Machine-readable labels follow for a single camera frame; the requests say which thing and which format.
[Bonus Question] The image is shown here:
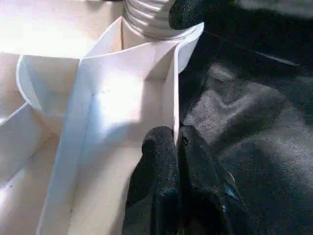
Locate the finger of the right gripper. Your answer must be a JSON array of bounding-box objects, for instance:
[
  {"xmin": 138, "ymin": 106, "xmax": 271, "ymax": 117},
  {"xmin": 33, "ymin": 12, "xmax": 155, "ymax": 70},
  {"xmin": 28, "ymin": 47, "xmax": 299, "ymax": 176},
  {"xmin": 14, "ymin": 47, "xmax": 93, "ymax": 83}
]
[{"xmin": 168, "ymin": 0, "xmax": 208, "ymax": 31}]

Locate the white plastic table top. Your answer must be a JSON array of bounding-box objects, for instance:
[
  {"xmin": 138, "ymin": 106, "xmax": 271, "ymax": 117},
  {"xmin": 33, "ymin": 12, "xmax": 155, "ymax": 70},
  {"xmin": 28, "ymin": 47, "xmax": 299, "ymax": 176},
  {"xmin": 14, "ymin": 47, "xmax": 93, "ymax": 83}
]
[{"xmin": 0, "ymin": 0, "xmax": 205, "ymax": 235}]

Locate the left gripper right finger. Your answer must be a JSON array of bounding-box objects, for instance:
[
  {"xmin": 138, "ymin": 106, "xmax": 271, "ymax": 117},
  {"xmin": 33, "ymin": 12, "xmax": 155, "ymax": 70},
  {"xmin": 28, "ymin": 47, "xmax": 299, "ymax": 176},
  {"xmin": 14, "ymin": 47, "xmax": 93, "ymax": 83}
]
[{"xmin": 178, "ymin": 124, "xmax": 247, "ymax": 235}]

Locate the black plastic mat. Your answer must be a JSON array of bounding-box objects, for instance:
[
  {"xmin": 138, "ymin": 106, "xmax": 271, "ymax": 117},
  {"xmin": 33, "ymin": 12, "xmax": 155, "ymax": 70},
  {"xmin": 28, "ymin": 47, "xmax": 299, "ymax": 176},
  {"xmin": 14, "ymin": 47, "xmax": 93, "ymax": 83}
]
[{"xmin": 178, "ymin": 0, "xmax": 313, "ymax": 235}]

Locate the white plastic table leg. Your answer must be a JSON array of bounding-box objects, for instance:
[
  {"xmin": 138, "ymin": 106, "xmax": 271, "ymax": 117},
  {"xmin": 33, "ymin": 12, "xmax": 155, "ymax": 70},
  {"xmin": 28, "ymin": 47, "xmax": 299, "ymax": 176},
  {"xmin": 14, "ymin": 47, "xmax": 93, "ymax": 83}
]
[{"xmin": 123, "ymin": 0, "xmax": 186, "ymax": 40}]

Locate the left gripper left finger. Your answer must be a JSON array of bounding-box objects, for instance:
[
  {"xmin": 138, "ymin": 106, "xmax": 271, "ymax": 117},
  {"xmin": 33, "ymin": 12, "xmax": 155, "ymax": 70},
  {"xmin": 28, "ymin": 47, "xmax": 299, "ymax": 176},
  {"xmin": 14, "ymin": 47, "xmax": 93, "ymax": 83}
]
[{"xmin": 122, "ymin": 126, "xmax": 181, "ymax": 235}]

